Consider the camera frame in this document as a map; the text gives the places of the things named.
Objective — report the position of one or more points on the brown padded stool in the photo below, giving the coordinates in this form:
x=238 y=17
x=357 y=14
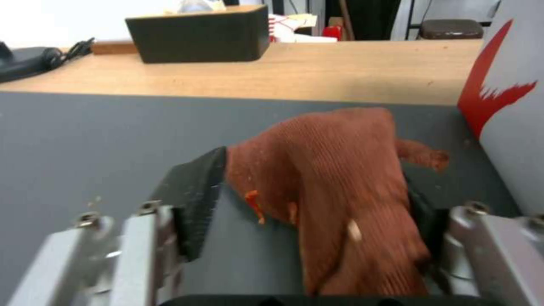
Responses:
x=451 y=29

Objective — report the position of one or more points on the dark green rounded box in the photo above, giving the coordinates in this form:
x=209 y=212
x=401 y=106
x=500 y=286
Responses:
x=199 y=35

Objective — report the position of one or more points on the black device base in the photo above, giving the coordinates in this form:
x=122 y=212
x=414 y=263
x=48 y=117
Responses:
x=23 y=62

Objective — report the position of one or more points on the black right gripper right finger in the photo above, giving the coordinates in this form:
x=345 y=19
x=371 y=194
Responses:
x=480 y=255

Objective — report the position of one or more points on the small orange shrimp piece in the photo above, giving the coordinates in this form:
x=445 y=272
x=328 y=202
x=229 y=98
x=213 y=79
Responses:
x=255 y=204

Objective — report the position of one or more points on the white red printed paper bag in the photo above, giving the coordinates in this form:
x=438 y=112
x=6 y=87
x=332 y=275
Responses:
x=295 y=27

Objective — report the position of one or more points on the white red takeout bag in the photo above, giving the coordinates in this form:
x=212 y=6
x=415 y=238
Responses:
x=505 y=105

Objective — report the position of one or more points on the red container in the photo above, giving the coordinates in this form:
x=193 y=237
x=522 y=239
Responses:
x=332 y=32

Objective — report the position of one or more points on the small wooden block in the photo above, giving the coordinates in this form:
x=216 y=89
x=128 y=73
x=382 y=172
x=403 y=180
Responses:
x=112 y=47

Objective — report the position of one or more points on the rust brown ribbed towel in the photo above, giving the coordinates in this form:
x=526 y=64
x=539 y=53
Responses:
x=340 y=191

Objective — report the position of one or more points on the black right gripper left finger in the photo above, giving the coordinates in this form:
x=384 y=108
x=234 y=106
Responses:
x=187 y=204

